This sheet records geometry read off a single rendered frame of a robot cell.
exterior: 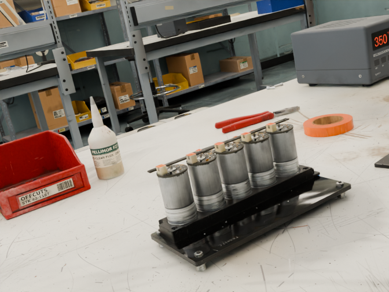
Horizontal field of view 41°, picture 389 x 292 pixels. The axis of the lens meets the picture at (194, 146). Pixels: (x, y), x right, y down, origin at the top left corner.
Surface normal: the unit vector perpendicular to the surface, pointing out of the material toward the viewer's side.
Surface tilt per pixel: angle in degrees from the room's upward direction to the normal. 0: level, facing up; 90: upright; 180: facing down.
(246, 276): 0
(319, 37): 90
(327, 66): 90
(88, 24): 90
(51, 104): 90
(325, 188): 0
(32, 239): 0
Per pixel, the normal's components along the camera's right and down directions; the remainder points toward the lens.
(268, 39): 0.53, 0.13
